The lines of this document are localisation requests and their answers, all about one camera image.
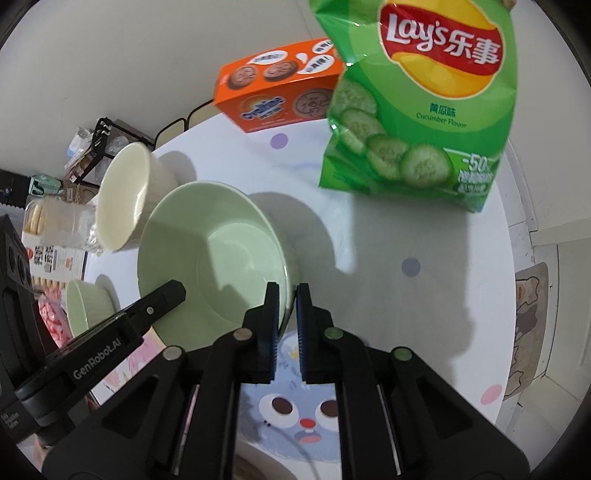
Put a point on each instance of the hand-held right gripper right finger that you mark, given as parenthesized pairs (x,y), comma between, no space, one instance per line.
(302,323)

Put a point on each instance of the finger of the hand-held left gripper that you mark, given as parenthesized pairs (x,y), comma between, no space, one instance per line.
(157,307)

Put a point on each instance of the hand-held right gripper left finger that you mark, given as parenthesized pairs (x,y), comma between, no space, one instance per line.
(273,323)

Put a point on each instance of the large green ribbed bowl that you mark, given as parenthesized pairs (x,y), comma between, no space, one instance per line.
(85,304)

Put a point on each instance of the small green ribbed bowl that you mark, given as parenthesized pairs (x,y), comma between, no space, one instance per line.
(207,249)

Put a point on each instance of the cream ribbed bowl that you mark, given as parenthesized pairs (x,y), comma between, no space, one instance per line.
(122,198)

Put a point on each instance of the clear glass tumbler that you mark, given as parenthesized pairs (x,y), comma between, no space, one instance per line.
(78,226)

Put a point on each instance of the biscuit package with white label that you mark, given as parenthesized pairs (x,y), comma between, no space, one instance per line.
(51,261)

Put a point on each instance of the green and white bag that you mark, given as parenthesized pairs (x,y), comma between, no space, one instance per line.
(44,184)

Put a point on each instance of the black metal rack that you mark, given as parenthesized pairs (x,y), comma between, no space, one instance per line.
(100,134)

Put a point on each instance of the black corrugated board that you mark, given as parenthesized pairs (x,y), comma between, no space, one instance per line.
(14,184)

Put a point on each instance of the green potato chips bag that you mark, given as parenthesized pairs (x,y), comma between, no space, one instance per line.
(415,138)

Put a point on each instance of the beige printed floor mat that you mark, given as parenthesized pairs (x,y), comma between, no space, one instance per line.
(528,323)

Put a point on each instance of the orange biscuit box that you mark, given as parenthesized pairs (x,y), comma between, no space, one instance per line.
(277,92)

